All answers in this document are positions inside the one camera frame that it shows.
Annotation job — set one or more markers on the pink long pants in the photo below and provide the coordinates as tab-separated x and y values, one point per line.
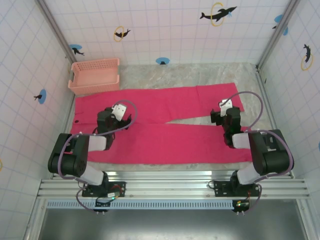
162	145

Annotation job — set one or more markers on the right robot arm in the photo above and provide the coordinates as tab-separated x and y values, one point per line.
270	155

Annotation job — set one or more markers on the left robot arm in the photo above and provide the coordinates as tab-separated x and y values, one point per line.
75	162

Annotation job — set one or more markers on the pink plastic basket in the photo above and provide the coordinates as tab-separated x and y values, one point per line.
95	86

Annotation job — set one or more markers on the blue round dolphin sticker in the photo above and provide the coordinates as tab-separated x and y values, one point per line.
42	96

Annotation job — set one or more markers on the blue oval fin sticker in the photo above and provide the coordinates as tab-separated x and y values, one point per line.
162	60

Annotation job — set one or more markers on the blue oval dolphin sticker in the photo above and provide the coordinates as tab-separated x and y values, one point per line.
75	48

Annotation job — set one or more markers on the blue splash sticker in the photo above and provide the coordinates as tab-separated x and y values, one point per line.
278	18

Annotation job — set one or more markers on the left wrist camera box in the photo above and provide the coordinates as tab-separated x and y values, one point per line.
119	111

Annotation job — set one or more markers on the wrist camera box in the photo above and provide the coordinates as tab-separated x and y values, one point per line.
226	106
119	111

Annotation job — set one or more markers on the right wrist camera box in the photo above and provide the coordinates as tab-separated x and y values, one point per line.
226	106

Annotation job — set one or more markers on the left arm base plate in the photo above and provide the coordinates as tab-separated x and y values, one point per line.
120	187

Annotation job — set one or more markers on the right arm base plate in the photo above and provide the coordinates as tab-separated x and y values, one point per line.
222	187

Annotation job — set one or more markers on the aluminium rail beam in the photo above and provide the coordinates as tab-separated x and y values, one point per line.
162	185

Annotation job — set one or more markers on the aluminium corner post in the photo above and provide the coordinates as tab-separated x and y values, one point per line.
56	32
278	32

